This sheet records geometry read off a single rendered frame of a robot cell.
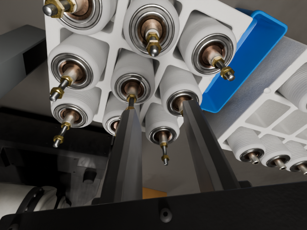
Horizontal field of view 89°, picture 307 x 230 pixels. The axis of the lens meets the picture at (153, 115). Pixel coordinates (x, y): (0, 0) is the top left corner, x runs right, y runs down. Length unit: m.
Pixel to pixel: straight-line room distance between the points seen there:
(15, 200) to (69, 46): 0.36
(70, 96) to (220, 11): 0.36
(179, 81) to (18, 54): 0.36
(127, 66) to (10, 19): 0.43
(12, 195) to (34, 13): 0.48
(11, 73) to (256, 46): 0.63
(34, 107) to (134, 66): 0.58
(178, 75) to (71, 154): 0.49
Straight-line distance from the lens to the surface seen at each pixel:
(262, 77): 0.57
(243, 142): 0.59
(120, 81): 0.33
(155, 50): 0.20
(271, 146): 0.69
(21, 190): 0.53
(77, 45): 0.34
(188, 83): 0.35
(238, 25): 0.41
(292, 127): 0.77
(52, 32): 0.41
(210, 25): 0.32
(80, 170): 0.71
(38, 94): 0.77
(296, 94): 0.53
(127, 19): 0.29
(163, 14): 0.29
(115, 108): 0.39
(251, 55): 0.59
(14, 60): 0.47
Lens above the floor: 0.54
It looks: 49 degrees down
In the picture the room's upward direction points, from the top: 176 degrees clockwise
